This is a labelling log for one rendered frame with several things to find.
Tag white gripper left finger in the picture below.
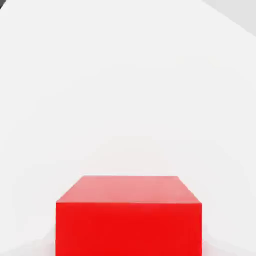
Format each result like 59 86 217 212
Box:
7 232 57 256

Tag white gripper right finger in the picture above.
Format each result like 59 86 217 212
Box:
201 238 223 256

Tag small red cube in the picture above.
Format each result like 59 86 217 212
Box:
55 175 203 256

